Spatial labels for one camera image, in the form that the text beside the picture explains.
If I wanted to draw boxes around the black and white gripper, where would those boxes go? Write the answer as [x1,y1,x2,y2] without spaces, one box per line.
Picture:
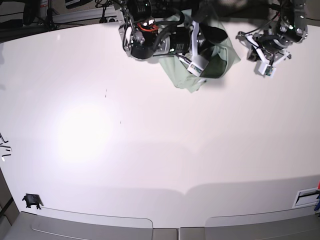
[236,31,292,65]
[191,21,228,62]

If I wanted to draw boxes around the light green T-shirt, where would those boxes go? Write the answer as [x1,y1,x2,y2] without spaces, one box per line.
[159,9,240,93]

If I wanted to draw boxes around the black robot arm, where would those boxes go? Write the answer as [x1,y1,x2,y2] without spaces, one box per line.
[237,0,308,66]
[113,0,228,64]

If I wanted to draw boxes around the grey chair right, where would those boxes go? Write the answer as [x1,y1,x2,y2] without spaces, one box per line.
[178,206,320,240]

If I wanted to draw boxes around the grey chair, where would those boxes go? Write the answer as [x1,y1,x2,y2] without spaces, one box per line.
[178,206,320,240]
[3,212,178,240]

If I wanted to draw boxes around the black table clamp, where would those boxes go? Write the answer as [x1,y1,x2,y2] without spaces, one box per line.
[22,193,43,210]

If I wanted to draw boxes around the grey chair left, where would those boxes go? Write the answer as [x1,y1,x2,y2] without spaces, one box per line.
[3,212,178,240]

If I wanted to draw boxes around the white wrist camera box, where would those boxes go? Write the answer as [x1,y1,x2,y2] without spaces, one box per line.
[187,55,209,77]
[258,62,276,78]

